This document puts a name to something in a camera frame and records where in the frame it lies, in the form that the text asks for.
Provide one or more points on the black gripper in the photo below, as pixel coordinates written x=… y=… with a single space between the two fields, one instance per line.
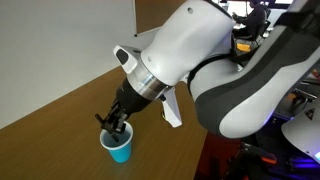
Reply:
x=129 y=102

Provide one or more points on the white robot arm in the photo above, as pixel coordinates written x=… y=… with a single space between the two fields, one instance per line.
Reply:
x=233 y=96

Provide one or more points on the blue paper cup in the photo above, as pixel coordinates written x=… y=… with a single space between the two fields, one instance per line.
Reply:
x=120 y=151

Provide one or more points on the seated person in background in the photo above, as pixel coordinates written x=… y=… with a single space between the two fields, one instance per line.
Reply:
x=252 y=21

